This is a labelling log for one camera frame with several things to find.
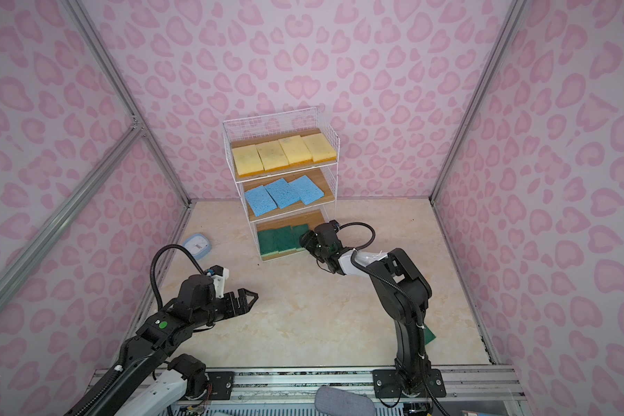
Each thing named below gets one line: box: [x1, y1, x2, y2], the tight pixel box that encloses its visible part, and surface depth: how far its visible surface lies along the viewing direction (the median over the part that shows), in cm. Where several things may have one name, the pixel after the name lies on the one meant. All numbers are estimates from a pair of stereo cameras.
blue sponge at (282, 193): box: [264, 178, 302, 209], surface depth 88 cm
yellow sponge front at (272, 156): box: [254, 139, 291, 174], surface depth 74 cm
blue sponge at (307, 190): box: [288, 175, 325, 206], surface depth 90 cm
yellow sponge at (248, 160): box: [231, 144, 266, 178], surface depth 73 cm
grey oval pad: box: [314, 386, 377, 416], surface depth 69 cm
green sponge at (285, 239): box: [274, 225, 297, 254], surface depth 105 cm
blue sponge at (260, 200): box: [244, 185, 278, 217], surface depth 87 cm
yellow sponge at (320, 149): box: [301, 132, 338, 163], surface depth 76 cm
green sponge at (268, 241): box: [257, 228, 280, 257], surface depth 103 cm
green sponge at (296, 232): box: [291, 223, 310, 252], surface depth 108 cm
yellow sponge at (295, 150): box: [278, 135, 313, 166], surface depth 76 cm
